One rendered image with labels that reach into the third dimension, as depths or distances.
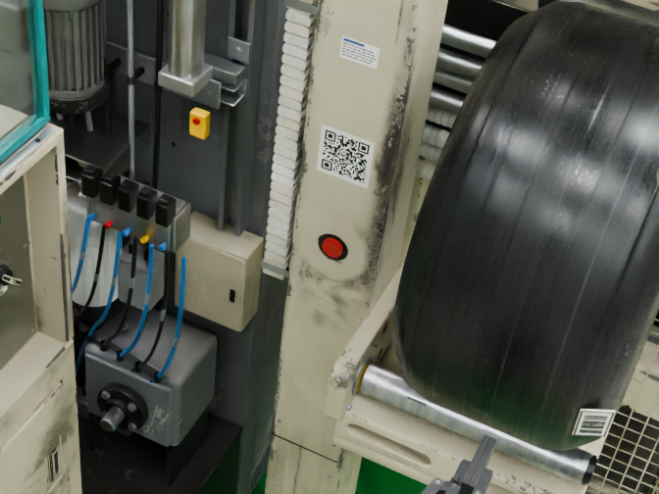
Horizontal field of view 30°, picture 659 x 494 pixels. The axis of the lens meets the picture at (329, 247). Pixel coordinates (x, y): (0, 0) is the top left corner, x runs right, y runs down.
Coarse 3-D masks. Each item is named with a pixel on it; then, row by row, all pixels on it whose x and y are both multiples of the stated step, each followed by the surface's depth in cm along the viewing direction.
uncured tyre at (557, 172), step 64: (512, 64) 141; (576, 64) 140; (640, 64) 141; (512, 128) 137; (576, 128) 136; (640, 128) 135; (448, 192) 139; (512, 192) 136; (576, 192) 134; (640, 192) 133; (448, 256) 139; (512, 256) 136; (576, 256) 134; (640, 256) 133; (448, 320) 142; (512, 320) 138; (576, 320) 135; (640, 320) 136; (448, 384) 149; (512, 384) 143; (576, 384) 139
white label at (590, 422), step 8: (584, 416) 143; (592, 416) 143; (600, 416) 142; (608, 416) 142; (576, 424) 144; (584, 424) 144; (592, 424) 144; (600, 424) 144; (608, 424) 144; (576, 432) 146; (584, 432) 146; (592, 432) 146; (600, 432) 146
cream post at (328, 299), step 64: (320, 0) 147; (384, 0) 143; (320, 64) 153; (384, 64) 149; (320, 128) 159; (384, 128) 154; (320, 192) 165; (384, 192) 161; (320, 256) 172; (384, 256) 173; (320, 320) 180; (320, 384) 189; (320, 448) 198
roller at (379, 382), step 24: (360, 384) 174; (384, 384) 172; (408, 384) 171; (408, 408) 171; (432, 408) 170; (480, 432) 168; (528, 456) 166; (552, 456) 165; (576, 456) 165; (576, 480) 165
